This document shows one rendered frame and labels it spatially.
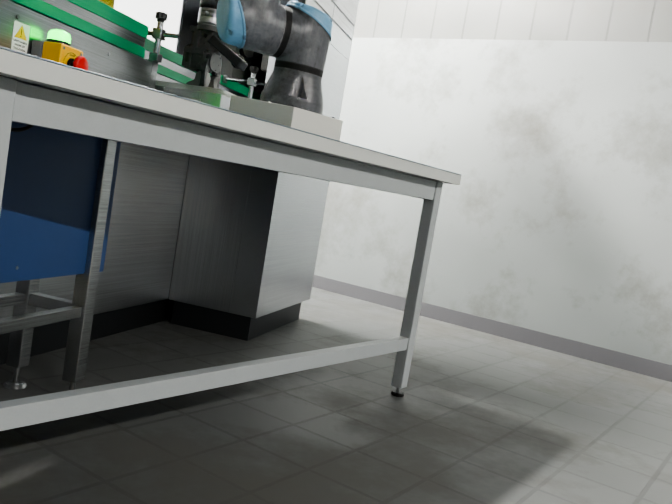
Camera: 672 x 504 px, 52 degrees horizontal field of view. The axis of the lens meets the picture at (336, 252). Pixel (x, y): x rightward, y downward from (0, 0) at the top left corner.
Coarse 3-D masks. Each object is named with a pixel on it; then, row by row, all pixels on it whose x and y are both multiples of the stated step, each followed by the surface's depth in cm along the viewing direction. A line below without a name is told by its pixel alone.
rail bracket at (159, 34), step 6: (156, 12) 179; (162, 12) 179; (156, 18) 179; (162, 18) 179; (162, 24) 179; (156, 30) 179; (162, 30) 179; (156, 36) 179; (162, 36) 179; (168, 36) 179; (174, 36) 178; (180, 36) 179; (156, 42) 179; (156, 48) 180; (150, 54) 179; (156, 54) 179; (156, 60) 179
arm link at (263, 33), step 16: (224, 0) 151; (240, 0) 149; (256, 0) 150; (272, 0) 152; (224, 16) 151; (240, 16) 149; (256, 16) 150; (272, 16) 152; (224, 32) 152; (240, 32) 151; (256, 32) 152; (272, 32) 153; (240, 48) 156; (256, 48) 155; (272, 48) 156
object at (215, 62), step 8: (200, 24) 183; (200, 32) 185; (208, 32) 185; (216, 32) 185; (192, 40) 187; (200, 40) 186; (184, 48) 184; (192, 48) 184; (200, 48) 183; (208, 48) 185; (184, 56) 185; (192, 56) 185; (200, 56) 184; (208, 56) 183; (216, 56) 186; (184, 64) 185; (192, 64) 184; (200, 64) 184; (216, 64) 187; (216, 72) 187
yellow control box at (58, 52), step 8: (40, 40) 136; (32, 48) 136; (40, 48) 136; (48, 48) 135; (56, 48) 135; (64, 48) 135; (72, 48) 138; (40, 56) 136; (48, 56) 135; (56, 56) 135; (64, 56) 136; (72, 56) 138
